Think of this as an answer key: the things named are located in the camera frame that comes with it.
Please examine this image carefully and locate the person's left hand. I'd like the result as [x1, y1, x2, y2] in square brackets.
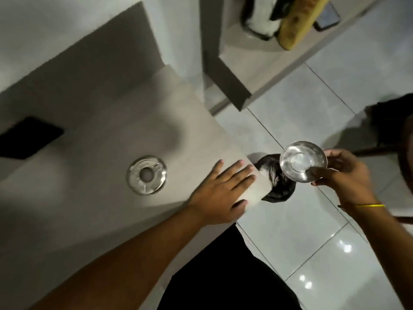
[188, 160, 257, 226]

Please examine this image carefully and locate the person's right hand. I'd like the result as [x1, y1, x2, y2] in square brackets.
[309, 149, 382, 209]

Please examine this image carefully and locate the person's left forearm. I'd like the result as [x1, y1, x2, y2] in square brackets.
[31, 203, 212, 310]

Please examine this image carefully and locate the person's right forearm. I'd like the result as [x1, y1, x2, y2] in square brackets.
[342, 205, 413, 310]

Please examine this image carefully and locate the black plastic bag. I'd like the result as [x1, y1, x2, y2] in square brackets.
[254, 154, 297, 203]

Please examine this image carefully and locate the yellow wristband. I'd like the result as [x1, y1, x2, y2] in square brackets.
[337, 203, 386, 210]

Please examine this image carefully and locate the person's black clothing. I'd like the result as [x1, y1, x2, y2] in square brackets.
[157, 224, 303, 310]

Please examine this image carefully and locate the round clear glass ashtray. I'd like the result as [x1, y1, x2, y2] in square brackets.
[126, 155, 167, 195]

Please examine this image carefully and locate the dark wooden chair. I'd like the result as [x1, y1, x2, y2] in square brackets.
[351, 93, 413, 225]

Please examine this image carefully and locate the grey shelf unit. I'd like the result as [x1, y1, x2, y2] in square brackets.
[199, 0, 383, 115]

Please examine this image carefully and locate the yellow sponge block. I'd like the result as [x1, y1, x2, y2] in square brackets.
[278, 0, 332, 51]

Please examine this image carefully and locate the dark smartphone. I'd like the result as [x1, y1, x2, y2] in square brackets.
[314, 1, 341, 32]

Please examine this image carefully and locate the black and white cloth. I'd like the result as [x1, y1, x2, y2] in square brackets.
[241, 0, 292, 40]

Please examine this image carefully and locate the black smartphone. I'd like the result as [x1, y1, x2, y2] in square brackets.
[0, 116, 64, 160]

